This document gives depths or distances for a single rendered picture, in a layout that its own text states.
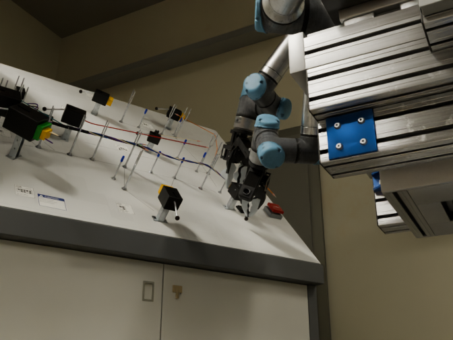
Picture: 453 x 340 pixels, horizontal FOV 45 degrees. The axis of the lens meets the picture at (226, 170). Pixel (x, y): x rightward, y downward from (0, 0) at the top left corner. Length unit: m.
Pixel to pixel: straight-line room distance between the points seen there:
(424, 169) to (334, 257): 2.42
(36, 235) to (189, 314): 0.49
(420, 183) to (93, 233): 0.83
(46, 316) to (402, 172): 0.90
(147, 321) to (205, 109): 2.90
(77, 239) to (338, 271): 2.24
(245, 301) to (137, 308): 0.36
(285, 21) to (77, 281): 0.87
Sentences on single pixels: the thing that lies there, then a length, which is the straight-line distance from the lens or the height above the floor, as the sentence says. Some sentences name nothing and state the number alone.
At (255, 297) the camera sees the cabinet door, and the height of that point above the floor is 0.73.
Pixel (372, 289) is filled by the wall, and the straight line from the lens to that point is 3.38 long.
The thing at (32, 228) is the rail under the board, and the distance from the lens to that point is 1.43.
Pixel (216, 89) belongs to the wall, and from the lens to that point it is 4.32.
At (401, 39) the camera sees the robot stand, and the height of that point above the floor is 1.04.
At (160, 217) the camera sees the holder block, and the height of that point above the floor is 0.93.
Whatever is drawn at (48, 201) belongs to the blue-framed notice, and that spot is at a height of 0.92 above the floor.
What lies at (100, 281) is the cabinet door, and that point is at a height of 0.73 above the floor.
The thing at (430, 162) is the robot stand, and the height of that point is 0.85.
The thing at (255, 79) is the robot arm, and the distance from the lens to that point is 1.78.
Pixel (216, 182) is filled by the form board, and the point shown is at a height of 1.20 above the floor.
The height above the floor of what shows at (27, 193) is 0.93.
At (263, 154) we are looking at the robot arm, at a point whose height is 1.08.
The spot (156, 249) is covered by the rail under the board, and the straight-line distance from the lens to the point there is 1.55.
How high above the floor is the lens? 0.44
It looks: 23 degrees up
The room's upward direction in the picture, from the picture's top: straight up
